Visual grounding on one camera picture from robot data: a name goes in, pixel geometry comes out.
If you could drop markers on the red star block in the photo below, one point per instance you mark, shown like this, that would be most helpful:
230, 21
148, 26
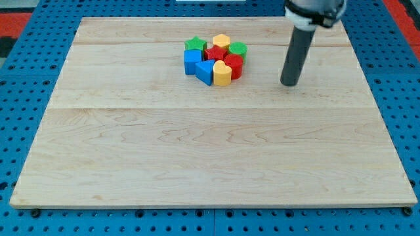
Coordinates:
215, 53

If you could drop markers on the green star block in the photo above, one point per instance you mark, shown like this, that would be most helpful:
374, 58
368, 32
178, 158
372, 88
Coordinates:
195, 43

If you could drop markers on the yellow heart block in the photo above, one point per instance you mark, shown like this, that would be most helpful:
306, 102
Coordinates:
221, 73

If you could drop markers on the blue triangle block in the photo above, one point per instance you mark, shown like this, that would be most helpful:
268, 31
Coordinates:
204, 71

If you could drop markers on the red cylinder block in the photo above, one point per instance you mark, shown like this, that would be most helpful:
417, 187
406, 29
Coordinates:
235, 62

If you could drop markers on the blue cube block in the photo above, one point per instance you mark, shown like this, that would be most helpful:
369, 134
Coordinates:
191, 58

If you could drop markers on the green cylinder block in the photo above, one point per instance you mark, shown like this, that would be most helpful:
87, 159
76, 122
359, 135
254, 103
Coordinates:
238, 48

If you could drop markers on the yellow hexagon block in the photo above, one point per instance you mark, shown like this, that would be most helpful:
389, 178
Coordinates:
222, 41

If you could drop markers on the light wooden board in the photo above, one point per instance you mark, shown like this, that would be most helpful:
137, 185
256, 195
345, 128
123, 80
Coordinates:
126, 128

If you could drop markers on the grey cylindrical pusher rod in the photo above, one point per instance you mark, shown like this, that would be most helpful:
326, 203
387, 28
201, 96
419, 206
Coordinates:
296, 55

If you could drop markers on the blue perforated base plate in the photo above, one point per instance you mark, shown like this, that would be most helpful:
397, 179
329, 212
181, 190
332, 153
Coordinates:
39, 37

